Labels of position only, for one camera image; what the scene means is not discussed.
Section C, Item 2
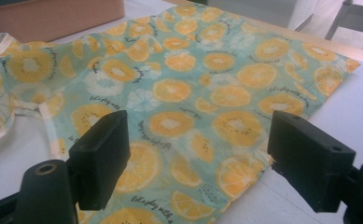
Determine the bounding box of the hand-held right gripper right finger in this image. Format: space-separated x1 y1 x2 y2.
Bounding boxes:
267 109 356 214

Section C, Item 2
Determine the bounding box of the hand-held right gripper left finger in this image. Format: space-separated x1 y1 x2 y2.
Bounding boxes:
67 109 132 212

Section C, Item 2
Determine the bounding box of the fruit print cloth bag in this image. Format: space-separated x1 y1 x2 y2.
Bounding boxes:
0 3 361 224

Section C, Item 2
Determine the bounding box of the orange plastic basket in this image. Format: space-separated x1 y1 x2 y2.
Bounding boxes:
0 0 126 44

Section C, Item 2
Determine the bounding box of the white cabinet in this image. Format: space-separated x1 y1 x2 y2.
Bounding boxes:
206 0 317 32

